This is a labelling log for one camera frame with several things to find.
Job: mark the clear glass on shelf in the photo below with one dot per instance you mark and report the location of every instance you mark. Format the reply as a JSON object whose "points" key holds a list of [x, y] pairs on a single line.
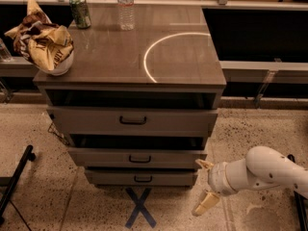
{"points": [[5, 55]]}

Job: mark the white bowl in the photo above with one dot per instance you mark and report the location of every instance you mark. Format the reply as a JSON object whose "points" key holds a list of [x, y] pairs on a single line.
{"points": [[62, 68]]}

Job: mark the grey three-drawer cabinet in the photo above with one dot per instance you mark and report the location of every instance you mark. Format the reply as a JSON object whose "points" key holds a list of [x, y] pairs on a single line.
{"points": [[168, 61]]}

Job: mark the yellow brown chip bag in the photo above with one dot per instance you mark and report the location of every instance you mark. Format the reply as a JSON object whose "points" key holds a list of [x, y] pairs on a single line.
{"points": [[41, 42]]}

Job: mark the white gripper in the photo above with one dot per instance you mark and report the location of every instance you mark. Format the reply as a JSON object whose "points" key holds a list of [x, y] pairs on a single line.
{"points": [[218, 176]]}

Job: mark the black base leg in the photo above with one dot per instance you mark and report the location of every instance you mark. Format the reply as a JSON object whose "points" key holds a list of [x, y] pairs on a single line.
{"points": [[301, 203], [9, 182]]}

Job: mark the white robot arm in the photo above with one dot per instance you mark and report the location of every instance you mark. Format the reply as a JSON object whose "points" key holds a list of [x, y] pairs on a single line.
{"points": [[262, 168]]}

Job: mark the blue tape X mark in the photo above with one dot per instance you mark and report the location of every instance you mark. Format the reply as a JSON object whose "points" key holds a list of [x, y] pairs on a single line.
{"points": [[139, 208]]}

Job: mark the black left base leg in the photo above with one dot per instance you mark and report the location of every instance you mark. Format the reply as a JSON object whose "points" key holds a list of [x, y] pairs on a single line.
{"points": [[9, 182]]}

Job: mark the black right base leg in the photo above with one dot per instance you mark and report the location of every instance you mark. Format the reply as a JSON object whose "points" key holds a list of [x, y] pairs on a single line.
{"points": [[301, 203]]}

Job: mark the grey top drawer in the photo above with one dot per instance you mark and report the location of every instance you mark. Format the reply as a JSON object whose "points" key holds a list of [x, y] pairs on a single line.
{"points": [[133, 122]]}

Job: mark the green soda can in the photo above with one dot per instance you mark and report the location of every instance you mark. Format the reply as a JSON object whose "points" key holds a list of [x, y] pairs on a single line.
{"points": [[80, 13]]}

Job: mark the clear plastic water bottle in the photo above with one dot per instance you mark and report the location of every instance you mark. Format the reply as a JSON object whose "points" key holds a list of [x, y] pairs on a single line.
{"points": [[126, 14]]}

